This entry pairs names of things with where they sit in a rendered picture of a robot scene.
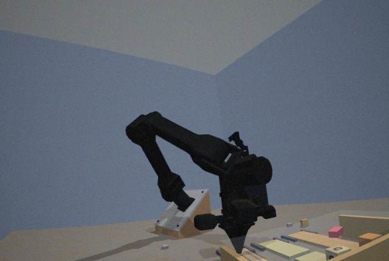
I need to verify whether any pink block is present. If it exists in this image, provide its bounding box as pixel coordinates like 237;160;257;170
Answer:
328;226;344;238

